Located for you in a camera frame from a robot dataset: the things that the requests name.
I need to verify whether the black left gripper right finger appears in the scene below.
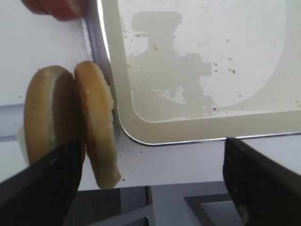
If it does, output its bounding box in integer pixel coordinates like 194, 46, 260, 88
222, 138, 301, 226

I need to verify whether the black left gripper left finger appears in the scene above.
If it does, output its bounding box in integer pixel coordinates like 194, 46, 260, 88
0, 140, 82, 226

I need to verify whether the bun slice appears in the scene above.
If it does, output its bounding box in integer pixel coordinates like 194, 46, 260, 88
24, 65, 86, 164
74, 61, 121, 190

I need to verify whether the red tomato slices stack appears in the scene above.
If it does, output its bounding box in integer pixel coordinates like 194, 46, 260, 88
21, 0, 89, 21

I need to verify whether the silver metal tray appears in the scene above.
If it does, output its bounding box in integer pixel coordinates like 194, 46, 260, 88
98, 0, 301, 145

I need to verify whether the clear rail behind buns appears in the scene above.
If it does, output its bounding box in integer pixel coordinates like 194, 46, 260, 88
0, 104, 24, 142

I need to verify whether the left clear vertical rail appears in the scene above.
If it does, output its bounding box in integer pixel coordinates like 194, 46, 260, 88
81, 0, 122, 142

